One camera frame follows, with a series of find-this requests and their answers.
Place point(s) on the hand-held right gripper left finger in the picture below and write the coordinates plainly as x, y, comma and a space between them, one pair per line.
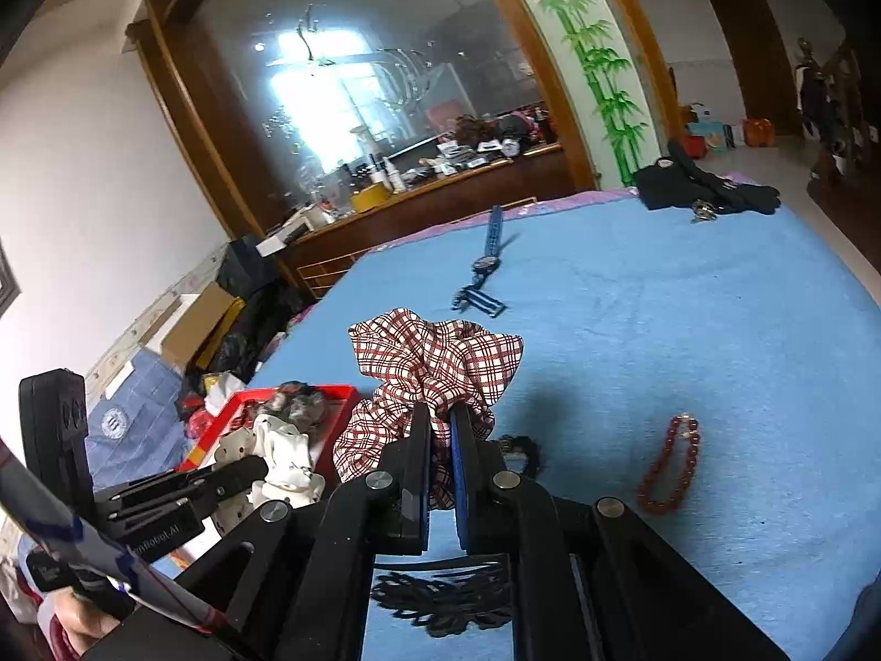
406, 496

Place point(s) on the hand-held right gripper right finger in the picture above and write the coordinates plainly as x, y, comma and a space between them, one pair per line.
462, 482

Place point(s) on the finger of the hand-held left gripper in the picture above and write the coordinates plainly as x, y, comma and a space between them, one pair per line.
227, 475
172, 511

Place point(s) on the white polka dot scrunchie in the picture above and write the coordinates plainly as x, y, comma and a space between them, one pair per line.
282, 447

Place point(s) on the red tray box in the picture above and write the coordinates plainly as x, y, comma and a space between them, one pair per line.
241, 401

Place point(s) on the black lace hair clip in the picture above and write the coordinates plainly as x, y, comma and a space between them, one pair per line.
440, 606

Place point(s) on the red plaid scrunchie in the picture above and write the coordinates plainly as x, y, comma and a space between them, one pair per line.
427, 365

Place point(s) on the person's left hand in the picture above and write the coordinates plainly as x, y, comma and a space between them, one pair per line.
76, 633

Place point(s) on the red plastic bag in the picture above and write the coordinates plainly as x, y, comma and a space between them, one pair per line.
199, 416

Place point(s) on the blue checked quilt bag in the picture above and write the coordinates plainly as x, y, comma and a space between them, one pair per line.
137, 420

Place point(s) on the grey black scrunchie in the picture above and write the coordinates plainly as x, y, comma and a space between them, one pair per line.
303, 403

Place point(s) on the open cardboard box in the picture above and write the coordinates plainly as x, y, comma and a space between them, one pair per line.
199, 323

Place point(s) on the black bag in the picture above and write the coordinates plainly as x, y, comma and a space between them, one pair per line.
258, 303

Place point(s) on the blue clip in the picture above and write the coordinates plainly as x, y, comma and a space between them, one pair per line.
484, 265

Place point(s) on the blue blanket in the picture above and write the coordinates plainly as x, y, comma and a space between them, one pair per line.
654, 323

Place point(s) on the white flat box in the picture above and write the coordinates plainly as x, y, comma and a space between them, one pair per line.
289, 234

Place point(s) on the yellow round tin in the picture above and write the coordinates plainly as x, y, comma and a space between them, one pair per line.
368, 198

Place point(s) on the white bottle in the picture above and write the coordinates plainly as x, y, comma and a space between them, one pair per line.
396, 175

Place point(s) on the metal key bunch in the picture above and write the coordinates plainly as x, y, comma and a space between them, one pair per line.
703, 210

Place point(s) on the black clothing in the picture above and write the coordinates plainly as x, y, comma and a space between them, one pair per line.
681, 182

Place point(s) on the wooden framed glass partition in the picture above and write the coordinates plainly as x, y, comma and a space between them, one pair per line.
385, 48

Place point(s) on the bamboo painted panel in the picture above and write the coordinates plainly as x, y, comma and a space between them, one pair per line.
585, 48

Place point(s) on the orange bag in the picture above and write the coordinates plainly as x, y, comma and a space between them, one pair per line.
757, 132

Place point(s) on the brown wooden door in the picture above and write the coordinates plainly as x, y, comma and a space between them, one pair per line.
750, 55

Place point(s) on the dark picture frame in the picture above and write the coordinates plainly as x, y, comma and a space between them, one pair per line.
7, 282

